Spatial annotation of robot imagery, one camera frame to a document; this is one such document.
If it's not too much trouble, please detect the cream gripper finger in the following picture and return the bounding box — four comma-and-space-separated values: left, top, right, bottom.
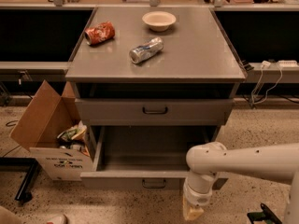
182, 198, 204, 221

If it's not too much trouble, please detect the grey drawer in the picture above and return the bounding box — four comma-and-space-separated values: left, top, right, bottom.
79, 125, 230, 191
75, 99, 234, 126

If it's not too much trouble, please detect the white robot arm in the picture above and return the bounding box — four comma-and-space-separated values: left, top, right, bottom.
183, 142, 299, 224

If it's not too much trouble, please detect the grey top drawer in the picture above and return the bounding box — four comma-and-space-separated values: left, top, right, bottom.
75, 99, 234, 126

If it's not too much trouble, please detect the grey metal drawer cabinet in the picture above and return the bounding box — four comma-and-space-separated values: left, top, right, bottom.
66, 7, 245, 149

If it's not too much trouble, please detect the green black tool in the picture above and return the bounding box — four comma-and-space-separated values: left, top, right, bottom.
247, 203, 282, 224

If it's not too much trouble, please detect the white shoe tip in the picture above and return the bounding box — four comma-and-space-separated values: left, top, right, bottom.
46, 214, 67, 224

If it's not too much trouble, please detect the trash in cardboard box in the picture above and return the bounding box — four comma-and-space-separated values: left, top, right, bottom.
57, 121, 90, 157

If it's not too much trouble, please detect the crushed silver blue can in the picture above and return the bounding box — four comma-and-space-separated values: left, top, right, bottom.
129, 37, 164, 64

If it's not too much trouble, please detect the white power strip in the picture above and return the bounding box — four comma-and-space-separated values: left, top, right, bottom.
278, 60, 298, 68

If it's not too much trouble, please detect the black metal stand leg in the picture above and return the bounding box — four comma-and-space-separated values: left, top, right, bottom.
0, 157, 40, 204

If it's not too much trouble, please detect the open cardboard box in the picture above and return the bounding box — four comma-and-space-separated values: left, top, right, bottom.
10, 82, 93, 181

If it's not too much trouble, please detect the white paper bowl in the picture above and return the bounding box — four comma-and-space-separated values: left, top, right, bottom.
142, 11, 177, 32

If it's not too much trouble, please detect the crushed orange soda can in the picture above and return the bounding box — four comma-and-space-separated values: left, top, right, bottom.
84, 21, 115, 46

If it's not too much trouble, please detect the white cable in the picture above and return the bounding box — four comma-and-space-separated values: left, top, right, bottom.
250, 60, 284, 107

